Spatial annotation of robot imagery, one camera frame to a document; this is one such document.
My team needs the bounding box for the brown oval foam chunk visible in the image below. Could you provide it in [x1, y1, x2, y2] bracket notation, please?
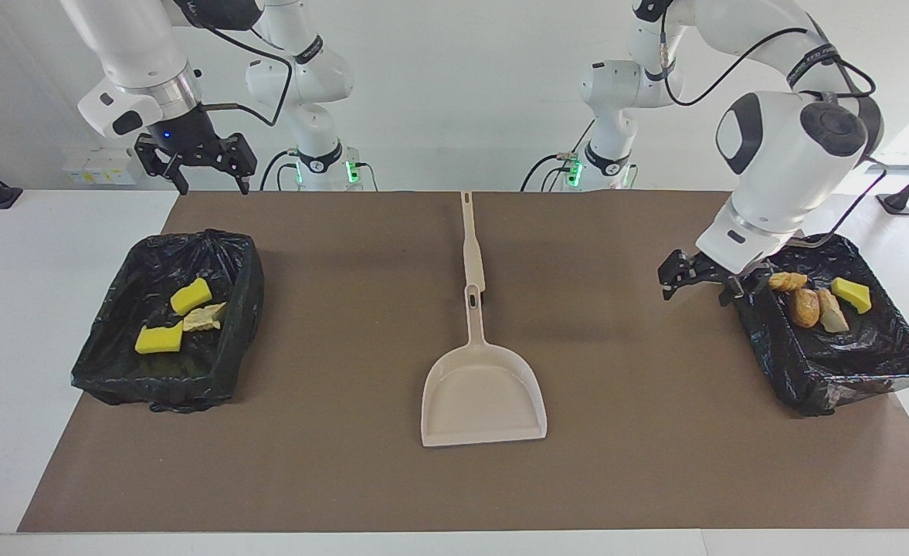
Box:
[789, 288, 821, 329]

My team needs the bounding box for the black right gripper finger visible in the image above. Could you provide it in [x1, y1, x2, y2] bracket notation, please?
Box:
[134, 133, 191, 196]
[213, 132, 259, 195]

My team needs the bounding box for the white wall socket box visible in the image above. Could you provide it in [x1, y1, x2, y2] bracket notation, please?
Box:
[63, 148, 144, 186]

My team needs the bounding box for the notched yellow sponge piece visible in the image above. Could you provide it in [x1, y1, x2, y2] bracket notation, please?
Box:
[134, 320, 185, 355]

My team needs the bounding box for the beige hand brush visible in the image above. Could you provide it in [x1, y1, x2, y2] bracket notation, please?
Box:
[460, 192, 487, 293]

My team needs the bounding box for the brown table mat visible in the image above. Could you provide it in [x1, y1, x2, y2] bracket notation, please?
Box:
[18, 191, 909, 534]

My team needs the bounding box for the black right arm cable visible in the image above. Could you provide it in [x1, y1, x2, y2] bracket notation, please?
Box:
[172, 0, 294, 128]

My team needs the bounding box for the small pale foam chunk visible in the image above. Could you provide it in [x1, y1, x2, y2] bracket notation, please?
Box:
[816, 288, 850, 334]

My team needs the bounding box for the green and yellow sponge piece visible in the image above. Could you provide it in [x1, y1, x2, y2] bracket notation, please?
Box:
[171, 278, 214, 316]

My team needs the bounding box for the small yellow sponge wedge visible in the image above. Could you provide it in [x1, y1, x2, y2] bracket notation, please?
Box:
[831, 278, 873, 315]

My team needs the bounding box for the orange striped foam piece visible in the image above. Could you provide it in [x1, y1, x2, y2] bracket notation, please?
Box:
[182, 302, 228, 333]

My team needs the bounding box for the black bag lined bin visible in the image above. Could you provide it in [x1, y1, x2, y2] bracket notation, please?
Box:
[71, 229, 265, 413]
[732, 233, 909, 418]

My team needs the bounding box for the beige plastic dustpan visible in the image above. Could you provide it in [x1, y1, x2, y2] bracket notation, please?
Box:
[421, 284, 548, 448]

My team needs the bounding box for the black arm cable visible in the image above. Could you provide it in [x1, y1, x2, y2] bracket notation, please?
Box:
[659, 8, 887, 246]
[172, 0, 294, 128]

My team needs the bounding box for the black base cable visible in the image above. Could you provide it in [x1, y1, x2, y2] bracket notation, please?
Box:
[521, 124, 602, 192]
[259, 149, 304, 192]

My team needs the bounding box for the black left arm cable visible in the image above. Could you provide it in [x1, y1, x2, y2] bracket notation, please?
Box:
[659, 8, 887, 246]

